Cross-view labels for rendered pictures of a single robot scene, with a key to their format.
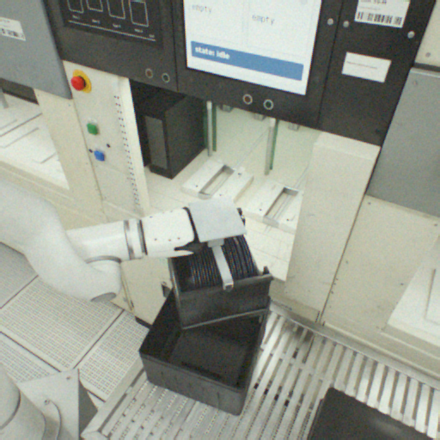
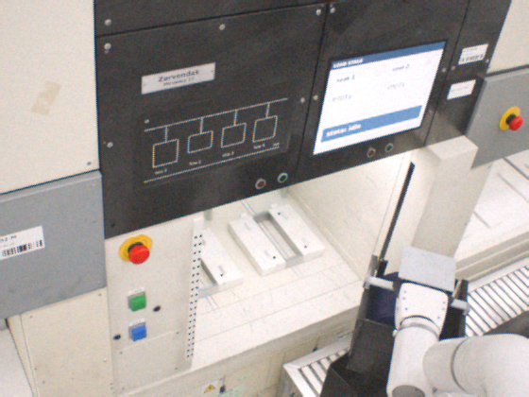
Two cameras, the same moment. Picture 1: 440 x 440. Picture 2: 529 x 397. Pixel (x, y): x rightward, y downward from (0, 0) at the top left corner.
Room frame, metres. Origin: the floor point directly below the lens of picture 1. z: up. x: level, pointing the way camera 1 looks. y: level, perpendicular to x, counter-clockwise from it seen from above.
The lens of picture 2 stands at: (0.49, 1.08, 2.28)
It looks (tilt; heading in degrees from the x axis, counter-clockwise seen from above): 41 degrees down; 294
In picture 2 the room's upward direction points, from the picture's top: 9 degrees clockwise
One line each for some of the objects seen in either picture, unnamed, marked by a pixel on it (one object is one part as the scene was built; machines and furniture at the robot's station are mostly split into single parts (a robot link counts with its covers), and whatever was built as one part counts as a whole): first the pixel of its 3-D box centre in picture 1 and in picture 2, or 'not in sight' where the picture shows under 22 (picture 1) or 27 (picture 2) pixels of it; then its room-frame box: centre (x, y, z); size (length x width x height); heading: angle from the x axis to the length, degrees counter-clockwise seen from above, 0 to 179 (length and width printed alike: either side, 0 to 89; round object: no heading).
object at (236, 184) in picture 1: (217, 181); (192, 264); (1.17, 0.00, 0.89); 0.22 x 0.21 x 0.04; 150
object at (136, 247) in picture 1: (135, 238); (416, 335); (0.53, 0.17, 1.25); 0.09 x 0.03 x 0.08; 15
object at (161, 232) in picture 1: (164, 233); (420, 312); (0.55, 0.11, 1.25); 0.11 x 0.10 x 0.07; 105
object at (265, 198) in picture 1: (282, 204); (276, 237); (1.03, -0.24, 0.89); 0.22 x 0.21 x 0.04; 150
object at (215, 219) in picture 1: (213, 264); (408, 316); (0.57, 0.01, 1.11); 0.24 x 0.20 x 0.32; 15
